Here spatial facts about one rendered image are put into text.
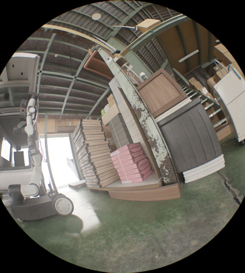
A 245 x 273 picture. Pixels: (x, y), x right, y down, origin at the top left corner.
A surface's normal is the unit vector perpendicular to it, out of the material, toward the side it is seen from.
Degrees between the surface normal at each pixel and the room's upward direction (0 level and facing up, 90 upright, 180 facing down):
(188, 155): 90
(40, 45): 180
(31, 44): 180
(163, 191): 90
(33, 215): 90
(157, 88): 90
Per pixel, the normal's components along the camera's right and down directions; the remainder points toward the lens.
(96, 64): 0.35, 0.90
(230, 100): -0.85, 0.19
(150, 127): -0.66, 0.04
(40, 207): 0.77, -0.44
